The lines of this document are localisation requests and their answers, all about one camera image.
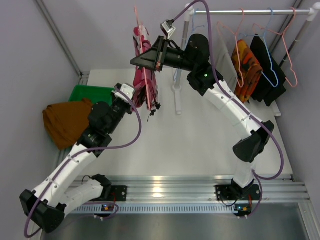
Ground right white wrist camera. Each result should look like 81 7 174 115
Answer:
160 19 176 40

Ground green plastic tray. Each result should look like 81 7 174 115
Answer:
68 85 114 105

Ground brown trousers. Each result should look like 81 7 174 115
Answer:
42 98 93 150

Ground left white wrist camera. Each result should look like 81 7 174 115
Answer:
112 83 136 103

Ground pink camouflage trousers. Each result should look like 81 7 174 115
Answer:
133 25 161 121

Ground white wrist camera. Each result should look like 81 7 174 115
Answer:
112 83 136 103
160 19 176 40

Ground light blue wire hanger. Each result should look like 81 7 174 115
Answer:
173 8 208 81

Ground white clothes rack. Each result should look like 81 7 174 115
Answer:
172 0 320 115

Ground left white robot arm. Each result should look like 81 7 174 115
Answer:
19 92 136 238

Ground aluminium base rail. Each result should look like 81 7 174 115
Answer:
68 177 311 218

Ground orange camouflage trousers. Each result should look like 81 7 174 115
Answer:
231 39 263 103

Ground black trousers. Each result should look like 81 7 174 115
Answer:
250 36 287 107

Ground grey trousers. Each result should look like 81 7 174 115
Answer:
214 38 238 92

